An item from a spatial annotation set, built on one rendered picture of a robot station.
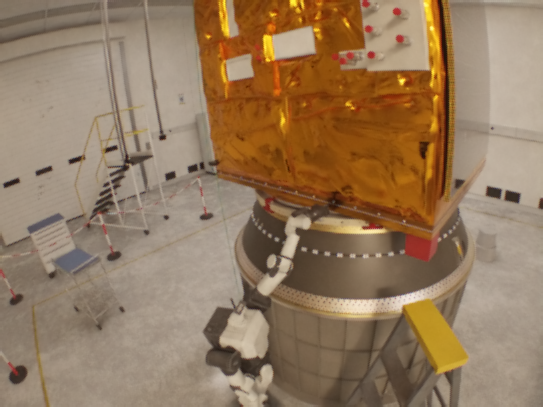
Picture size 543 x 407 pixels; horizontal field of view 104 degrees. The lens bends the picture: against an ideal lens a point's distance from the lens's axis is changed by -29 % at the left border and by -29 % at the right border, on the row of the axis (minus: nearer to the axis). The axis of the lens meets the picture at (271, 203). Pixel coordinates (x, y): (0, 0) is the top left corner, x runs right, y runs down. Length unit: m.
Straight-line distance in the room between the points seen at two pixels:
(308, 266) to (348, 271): 0.26
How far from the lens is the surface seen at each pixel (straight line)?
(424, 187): 1.42
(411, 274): 1.99
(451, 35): 1.44
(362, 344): 2.17
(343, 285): 1.90
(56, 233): 5.85
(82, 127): 8.72
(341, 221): 1.81
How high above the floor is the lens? 2.50
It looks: 22 degrees down
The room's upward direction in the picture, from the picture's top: 7 degrees counter-clockwise
